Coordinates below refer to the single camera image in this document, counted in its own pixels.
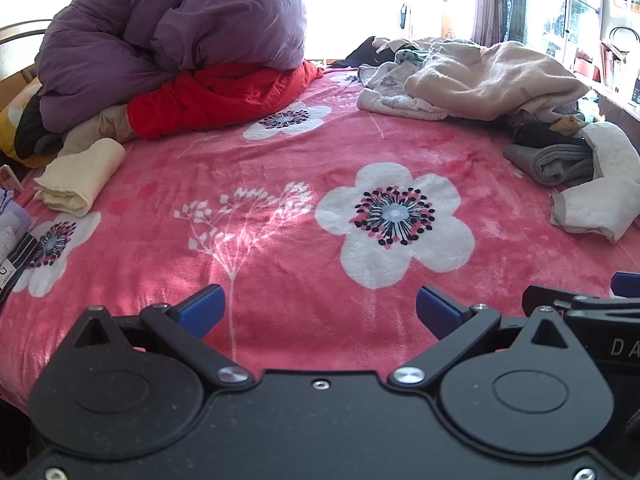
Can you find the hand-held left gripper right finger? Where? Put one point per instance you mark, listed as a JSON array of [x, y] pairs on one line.
[[435, 310]]

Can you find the beige fleece garment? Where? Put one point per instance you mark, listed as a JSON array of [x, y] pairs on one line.
[[490, 75]]

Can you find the yellow and black cushion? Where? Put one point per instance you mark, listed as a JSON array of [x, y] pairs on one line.
[[12, 127]]

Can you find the wooden shelf with books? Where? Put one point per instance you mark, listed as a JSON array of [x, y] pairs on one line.
[[615, 70]]

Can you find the tan cloth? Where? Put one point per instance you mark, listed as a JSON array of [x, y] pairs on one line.
[[100, 130]]

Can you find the purple duvet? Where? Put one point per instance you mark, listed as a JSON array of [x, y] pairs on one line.
[[200, 20]]

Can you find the grey folded garment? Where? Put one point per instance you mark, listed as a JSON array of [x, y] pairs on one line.
[[550, 165]]

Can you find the cream folded towel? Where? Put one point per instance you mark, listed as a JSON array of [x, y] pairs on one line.
[[75, 180]]

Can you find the red fleece blanket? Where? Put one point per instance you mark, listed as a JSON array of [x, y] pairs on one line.
[[210, 95]]

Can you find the dark cloth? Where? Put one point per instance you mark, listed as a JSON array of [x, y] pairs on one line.
[[535, 135]]

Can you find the white quilted garment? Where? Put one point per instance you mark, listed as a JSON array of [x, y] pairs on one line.
[[605, 195]]

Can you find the small pink box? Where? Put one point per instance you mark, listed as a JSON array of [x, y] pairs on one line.
[[7, 177]]

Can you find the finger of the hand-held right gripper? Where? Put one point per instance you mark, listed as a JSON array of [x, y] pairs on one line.
[[627, 285], [542, 297]]

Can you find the wooden headboard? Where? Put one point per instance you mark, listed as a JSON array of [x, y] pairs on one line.
[[15, 55]]

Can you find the pink curtain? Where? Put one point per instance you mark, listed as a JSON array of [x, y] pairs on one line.
[[495, 0]]

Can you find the white and green garment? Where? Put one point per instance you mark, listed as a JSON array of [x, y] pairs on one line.
[[407, 55]]

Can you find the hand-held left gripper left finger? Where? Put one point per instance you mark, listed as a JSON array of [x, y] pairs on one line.
[[200, 310]]

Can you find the white patterned garment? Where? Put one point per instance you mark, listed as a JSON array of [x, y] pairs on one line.
[[390, 100]]

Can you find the black garment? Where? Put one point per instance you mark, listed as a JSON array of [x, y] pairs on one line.
[[362, 52]]

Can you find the pink floral blanket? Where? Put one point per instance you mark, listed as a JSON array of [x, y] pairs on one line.
[[280, 170]]

